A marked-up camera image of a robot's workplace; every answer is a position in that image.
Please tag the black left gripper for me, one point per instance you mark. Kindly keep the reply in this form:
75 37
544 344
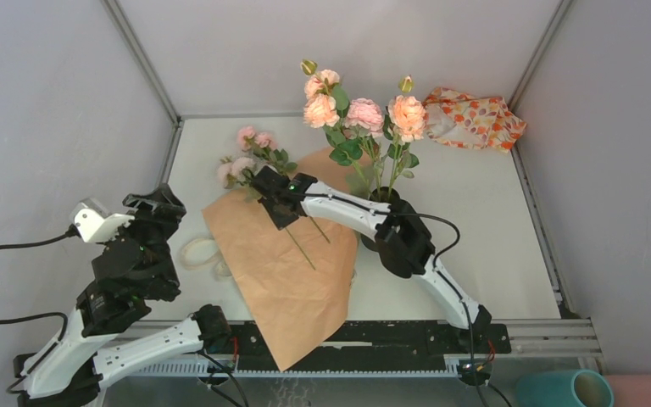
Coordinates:
169 210

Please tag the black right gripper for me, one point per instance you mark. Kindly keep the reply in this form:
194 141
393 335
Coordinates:
280 223

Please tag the pale pink flower stem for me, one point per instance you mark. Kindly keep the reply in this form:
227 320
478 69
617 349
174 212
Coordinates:
257 235

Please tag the pink flower bouquet green wrap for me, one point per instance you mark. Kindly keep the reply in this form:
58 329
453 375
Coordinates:
260 150

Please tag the cream printed ribbon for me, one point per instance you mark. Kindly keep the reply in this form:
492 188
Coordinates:
203 254

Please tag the orange wrapping paper sheet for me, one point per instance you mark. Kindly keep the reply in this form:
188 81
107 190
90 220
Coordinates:
295 282

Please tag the peach pink flower stem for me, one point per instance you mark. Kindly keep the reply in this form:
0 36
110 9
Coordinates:
326 108

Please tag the pink rose stem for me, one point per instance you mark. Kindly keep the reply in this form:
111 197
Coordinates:
364 122

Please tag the peach rose stem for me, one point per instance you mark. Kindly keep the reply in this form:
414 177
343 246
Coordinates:
406 123

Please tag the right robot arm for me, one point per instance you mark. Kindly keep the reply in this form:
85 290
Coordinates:
402 240

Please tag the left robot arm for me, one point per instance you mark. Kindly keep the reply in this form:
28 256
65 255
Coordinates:
136 266

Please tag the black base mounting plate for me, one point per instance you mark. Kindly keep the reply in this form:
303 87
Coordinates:
357 346

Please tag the orange floral cloth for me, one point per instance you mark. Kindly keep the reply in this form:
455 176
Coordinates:
460 120

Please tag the teal cup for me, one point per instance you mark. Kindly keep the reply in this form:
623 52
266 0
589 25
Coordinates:
564 388

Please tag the pink cup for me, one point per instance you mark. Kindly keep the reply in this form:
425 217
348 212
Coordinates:
631 390

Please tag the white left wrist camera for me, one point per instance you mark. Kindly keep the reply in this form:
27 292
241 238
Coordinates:
95 224

